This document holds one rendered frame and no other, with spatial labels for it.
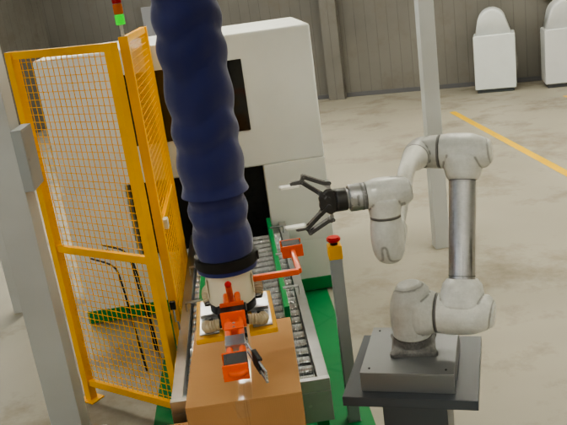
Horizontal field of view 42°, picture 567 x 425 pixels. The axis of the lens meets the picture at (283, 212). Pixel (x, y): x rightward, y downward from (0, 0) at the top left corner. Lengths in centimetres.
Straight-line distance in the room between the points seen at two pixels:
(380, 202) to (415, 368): 77
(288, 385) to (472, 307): 74
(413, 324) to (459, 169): 61
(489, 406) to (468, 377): 123
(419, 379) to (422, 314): 24
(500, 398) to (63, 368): 232
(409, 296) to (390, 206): 57
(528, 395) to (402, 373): 153
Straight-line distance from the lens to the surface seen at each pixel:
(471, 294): 285
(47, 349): 407
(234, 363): 217
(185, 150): 251
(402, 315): 289
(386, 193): 238
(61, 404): 422
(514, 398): 428
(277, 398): 261
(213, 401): 263
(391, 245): 243
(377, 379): 290
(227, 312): 248
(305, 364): 363
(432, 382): 287
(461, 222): 286
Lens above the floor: 227
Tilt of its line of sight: 17 degrees down
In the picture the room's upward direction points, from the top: 8 degrees counter-clockwise
